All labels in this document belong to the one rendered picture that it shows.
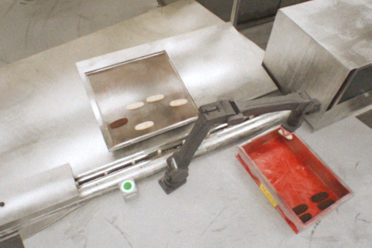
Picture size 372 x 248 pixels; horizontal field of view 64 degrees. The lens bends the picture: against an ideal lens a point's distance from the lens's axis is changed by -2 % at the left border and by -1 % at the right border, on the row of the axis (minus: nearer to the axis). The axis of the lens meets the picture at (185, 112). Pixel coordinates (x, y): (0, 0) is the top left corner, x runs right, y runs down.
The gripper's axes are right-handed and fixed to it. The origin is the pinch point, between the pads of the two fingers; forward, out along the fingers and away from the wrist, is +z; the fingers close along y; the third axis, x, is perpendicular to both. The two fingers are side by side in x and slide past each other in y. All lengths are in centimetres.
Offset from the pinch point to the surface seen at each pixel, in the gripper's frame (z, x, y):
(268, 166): 15.5, -2.9, -12.3
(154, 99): 5, 63, -33
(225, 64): 5, 57, 18
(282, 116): 11.8, 11.1, 17.6
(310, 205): 15.4, -29.4, -13.6
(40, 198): 6, 51, -105
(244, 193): 15.9, -4.5, -32.2
